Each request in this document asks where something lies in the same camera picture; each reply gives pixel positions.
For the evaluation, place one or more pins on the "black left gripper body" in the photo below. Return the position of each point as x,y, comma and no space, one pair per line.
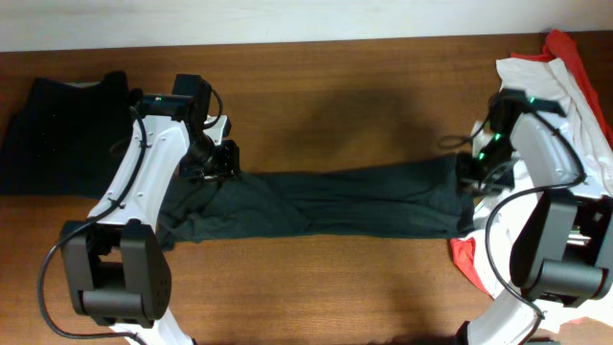
210,161

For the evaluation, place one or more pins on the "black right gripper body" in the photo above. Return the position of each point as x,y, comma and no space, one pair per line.
490,170

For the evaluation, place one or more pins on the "dark green Nike t-shirt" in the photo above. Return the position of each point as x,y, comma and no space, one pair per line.
415,200

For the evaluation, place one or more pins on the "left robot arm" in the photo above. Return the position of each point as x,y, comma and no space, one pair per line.
115,267

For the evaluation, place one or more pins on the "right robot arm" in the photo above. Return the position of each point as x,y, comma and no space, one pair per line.
563,254

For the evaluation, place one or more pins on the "folded black clothes stack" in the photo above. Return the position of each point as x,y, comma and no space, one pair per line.
65,140

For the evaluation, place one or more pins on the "white t-shirt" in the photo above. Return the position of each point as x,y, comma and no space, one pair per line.
505,229

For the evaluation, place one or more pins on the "red garment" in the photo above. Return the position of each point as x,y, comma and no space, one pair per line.
574,62

